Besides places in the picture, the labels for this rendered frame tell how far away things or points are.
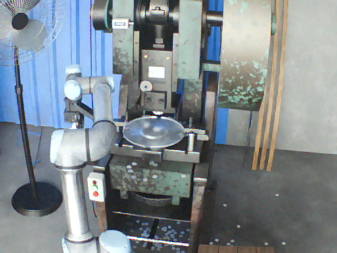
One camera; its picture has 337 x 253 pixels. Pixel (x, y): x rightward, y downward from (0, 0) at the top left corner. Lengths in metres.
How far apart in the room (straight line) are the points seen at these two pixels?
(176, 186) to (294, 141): 1.68
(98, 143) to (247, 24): 0.67
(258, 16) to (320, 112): 2.01
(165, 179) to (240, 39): 0.83
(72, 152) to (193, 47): 0.73
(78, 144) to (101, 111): 0.20
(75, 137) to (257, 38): 0.73
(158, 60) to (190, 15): 0.28
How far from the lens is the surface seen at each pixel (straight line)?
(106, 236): 1.63
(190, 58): 1.90
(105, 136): 1.50
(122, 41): 1.93
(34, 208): 2.84
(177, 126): 2.12
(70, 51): 3.44
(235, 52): 1.58
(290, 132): 3.52
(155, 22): 1.94
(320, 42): 3.26
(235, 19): 1.56
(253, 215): 2.84
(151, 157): 2.09
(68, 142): 1.48
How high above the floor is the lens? 1.80
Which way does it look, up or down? 29 degrees down
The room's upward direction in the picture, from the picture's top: 2 degrees clockwise
